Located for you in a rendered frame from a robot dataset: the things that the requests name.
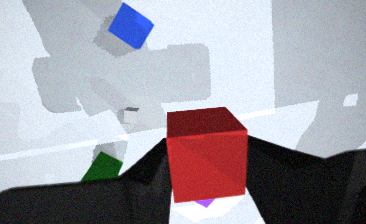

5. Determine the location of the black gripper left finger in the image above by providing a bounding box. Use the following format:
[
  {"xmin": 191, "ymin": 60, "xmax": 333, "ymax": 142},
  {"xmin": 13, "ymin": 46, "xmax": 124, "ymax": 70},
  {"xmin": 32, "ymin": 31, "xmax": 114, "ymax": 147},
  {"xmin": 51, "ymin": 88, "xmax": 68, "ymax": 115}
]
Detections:
[{"xmin": 0, "ymin": 138, "xmax": 172, "ymax": 224}]

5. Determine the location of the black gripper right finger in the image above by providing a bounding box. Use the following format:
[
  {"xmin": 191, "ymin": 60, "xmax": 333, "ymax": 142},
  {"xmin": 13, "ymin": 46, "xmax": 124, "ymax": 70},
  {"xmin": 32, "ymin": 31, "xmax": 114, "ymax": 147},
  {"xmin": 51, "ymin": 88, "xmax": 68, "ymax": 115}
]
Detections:
[{"xmin": 246, "ymin": 135, "xmax": 366, "ymax": 224}]

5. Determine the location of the purple block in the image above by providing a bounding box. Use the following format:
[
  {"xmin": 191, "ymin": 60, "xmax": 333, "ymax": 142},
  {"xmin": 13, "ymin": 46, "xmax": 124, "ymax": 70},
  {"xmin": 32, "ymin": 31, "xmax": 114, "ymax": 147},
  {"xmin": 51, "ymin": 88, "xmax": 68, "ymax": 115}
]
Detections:
[{"xmin": 195, "ymin": 199, "xmax": 215, "ymax": 208}]

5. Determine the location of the blue block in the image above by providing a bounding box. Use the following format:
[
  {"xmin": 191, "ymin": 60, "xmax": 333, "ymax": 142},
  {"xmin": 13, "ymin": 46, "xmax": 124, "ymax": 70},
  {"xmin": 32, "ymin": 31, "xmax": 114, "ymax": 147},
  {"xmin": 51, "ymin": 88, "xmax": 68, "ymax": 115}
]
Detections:
[{"xmin": 108, "ymin": 2, "xmax": 154, "ymax": 50}]

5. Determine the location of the dark green block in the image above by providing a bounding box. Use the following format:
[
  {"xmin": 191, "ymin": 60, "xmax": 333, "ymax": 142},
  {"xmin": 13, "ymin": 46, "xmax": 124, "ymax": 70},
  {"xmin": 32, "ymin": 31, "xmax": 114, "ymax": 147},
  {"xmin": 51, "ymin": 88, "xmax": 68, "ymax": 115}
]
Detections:
[
  {"xmin": 90, "ymin": 152, "xmax": 124, "ymax": 176},
  {"xmin": 80, "ymin": 165, "xmax": 117, "ymax": 181}
]

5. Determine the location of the red block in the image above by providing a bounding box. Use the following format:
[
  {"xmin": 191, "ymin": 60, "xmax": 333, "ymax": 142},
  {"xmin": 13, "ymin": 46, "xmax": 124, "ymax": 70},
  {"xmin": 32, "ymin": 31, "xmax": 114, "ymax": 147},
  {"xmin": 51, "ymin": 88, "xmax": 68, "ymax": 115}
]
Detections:
[{"xmin": 166, "ymin": 106, "xmax": 248, "ymax": 204}]

